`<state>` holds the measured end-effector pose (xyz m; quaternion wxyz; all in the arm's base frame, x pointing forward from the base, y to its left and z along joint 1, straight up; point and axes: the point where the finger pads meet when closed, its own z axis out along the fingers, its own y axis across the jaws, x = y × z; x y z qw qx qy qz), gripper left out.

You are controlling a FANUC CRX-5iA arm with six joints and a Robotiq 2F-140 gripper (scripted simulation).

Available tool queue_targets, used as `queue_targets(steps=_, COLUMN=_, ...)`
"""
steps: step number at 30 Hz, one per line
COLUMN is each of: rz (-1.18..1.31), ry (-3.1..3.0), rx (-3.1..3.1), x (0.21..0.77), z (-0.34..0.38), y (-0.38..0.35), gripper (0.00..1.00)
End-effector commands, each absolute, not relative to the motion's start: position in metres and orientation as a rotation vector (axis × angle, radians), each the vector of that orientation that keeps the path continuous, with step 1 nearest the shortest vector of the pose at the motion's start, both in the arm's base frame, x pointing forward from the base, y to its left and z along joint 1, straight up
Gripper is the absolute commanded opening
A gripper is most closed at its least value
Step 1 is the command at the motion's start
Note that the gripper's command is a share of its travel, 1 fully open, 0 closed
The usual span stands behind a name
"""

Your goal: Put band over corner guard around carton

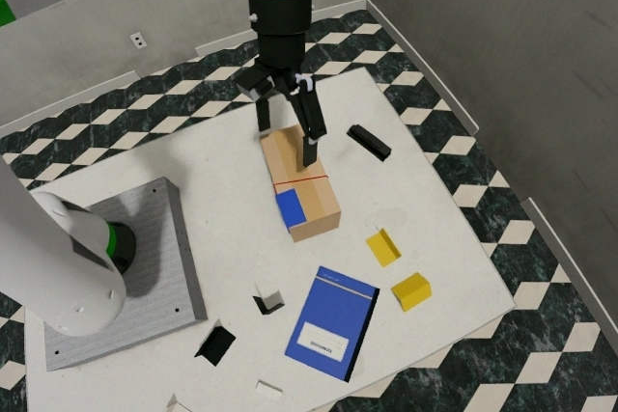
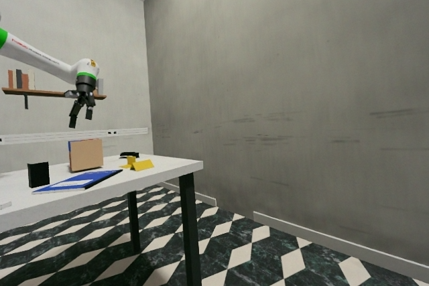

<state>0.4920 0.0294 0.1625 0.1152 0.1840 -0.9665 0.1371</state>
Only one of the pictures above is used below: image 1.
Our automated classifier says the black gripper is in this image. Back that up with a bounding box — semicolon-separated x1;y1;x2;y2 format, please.
254;33;327;168

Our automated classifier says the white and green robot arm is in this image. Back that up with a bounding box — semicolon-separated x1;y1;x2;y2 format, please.
0;0;314;337

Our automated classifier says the tan cardboard carton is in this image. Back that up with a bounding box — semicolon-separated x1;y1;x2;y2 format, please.
259;124;342;243

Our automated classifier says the blue notebook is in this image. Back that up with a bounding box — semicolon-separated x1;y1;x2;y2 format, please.
284;266;380;383

